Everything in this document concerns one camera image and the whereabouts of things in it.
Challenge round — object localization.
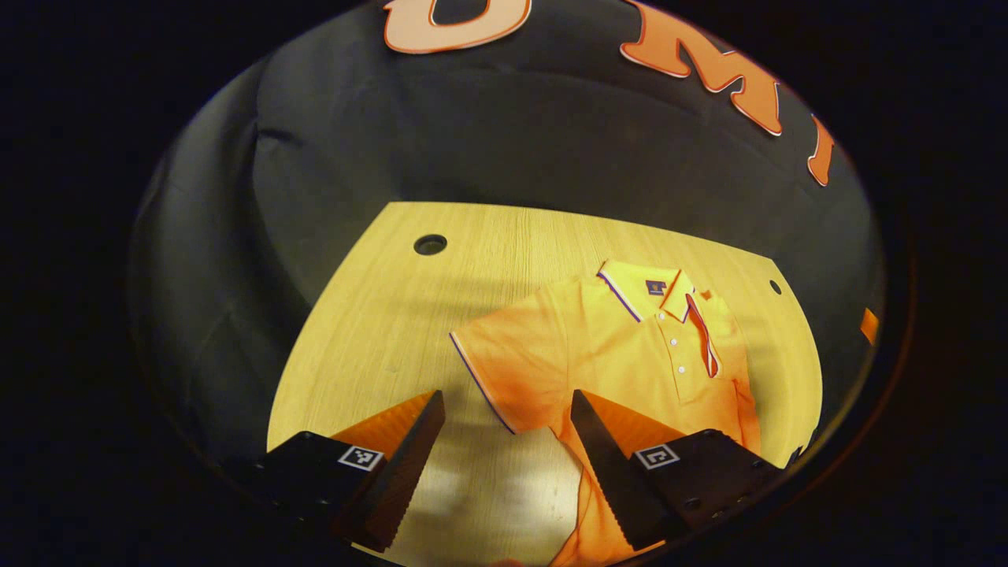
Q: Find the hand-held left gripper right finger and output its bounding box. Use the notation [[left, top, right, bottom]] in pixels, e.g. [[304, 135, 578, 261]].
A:
[[570, 389, 788, 552]]

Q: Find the black backdrop cloth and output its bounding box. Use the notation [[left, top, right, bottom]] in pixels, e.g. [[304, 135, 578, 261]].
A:
[[130, 0, 887, 489]]

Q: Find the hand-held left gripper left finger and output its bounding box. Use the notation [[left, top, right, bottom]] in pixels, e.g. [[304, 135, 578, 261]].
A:
[[254, 390, 447, 554]]

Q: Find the orange polo T-shirt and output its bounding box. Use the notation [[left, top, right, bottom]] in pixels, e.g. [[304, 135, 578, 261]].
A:
[[449, 260, 763, 567]]

